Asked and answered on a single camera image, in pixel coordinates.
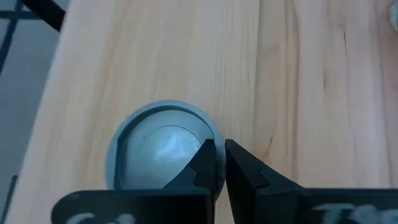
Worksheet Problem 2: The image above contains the teal pink label small can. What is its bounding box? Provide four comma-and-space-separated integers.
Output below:
105, 100, 227, 200

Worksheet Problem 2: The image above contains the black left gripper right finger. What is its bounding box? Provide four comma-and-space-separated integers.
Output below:
224, 139, 398, 224

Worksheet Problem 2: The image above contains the black aluminium table frame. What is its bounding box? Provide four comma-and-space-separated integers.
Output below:
21, 0, 67, 32

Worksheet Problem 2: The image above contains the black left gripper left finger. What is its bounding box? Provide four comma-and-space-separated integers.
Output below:
51, 139, 218, 224

